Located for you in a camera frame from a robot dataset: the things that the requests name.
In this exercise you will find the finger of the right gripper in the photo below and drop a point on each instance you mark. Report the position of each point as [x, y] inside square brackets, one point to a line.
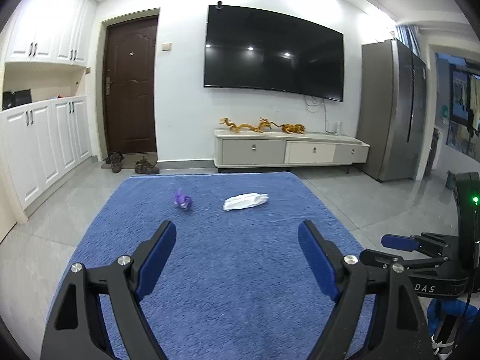
[427, 243]

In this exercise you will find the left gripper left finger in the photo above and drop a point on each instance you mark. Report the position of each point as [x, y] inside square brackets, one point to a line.
[92, 300]

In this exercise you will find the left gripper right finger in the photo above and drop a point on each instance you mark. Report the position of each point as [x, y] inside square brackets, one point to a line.
[376, 312]

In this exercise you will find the small purple wrapper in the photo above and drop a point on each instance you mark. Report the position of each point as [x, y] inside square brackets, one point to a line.
[182, 201]

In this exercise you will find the white tissue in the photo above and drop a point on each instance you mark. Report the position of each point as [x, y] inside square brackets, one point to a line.
[245, 201]

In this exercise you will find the right blue white gloved hand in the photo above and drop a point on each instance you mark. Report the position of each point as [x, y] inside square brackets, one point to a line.
[454, 329]

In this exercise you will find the small dark waste basket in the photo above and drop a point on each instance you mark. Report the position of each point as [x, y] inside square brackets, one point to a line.
[450, 181]

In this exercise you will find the grey steel refrigerator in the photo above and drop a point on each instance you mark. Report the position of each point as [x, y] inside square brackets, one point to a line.
[392, 110]

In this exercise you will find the blue fuzzy rug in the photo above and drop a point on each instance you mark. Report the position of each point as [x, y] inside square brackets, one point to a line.
[237, 284]

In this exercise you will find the golden tiger figurine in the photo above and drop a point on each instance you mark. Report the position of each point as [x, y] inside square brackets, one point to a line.
[293, 128]

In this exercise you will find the left brown shoe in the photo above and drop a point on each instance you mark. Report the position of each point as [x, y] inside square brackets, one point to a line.
[114, 160]

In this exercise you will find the white lower cabinets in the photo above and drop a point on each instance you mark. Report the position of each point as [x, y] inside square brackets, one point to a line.
[43, 142]

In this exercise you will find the golden dragon figurine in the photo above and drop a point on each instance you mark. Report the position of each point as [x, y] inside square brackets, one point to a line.
[237, 128]

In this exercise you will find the blue window curtain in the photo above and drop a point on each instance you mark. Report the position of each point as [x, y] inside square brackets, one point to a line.
[409, 36]

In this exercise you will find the white tv console cabinet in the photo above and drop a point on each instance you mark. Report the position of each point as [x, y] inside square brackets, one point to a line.
[276, 149]

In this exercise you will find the black device on counter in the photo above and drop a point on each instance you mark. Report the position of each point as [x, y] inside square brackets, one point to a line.
[16, 99]

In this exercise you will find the dark brown entrance door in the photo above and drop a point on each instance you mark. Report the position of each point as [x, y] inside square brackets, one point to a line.
[128, 86]

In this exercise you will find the wall mounted black television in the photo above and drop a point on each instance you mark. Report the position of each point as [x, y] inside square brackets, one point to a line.
[249, 48]

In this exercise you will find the beige wall switch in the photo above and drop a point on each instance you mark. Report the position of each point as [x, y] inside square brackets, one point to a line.
[166, 47]

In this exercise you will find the white upper wall cabinets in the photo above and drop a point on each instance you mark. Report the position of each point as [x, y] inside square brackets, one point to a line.
[51, 31]

